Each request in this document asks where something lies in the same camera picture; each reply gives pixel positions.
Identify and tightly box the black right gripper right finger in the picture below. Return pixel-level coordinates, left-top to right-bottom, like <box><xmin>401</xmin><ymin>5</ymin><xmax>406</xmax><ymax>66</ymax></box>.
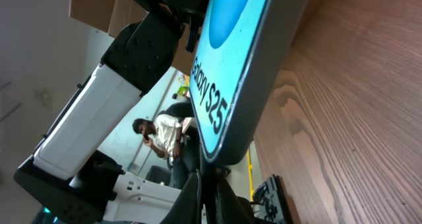
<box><xmin>216</xmin><ymin>177</ymin><xmax>254</xmax><ymax>224</ymax></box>

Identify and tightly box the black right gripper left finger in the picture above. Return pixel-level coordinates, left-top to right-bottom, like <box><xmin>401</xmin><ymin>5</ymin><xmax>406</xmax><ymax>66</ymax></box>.
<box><xmin>160</xmin><ymin>169</ymin><xmax>202</xmax><ymax>224</ymax></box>

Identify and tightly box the blue Galaxy smartphone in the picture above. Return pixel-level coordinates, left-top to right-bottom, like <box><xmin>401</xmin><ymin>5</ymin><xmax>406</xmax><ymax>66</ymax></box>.
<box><xmin>190</xmin><ymin>0</ymin><xmax>307</xmax><ymax>165</ymax></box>

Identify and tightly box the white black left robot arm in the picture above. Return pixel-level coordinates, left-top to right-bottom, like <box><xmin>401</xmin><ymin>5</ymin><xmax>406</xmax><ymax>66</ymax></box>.
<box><xmin>14</xmin><ymin>0</ymin><xmax>209</xmax><ymax>223</ymax></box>

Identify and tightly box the seated man white shirt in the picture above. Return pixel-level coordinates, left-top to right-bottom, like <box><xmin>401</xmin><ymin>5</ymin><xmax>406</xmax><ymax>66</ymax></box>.
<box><xmin>133</xmin><ymin>102</ymin><xmax>200</xmax><ymax>189</ymax></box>

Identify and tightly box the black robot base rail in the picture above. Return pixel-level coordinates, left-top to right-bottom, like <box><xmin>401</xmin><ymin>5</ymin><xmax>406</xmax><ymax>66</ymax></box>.
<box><xmin>251</xmin><ymin>174</ymin><xmax>293</xmax><ymax>224</ymax></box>

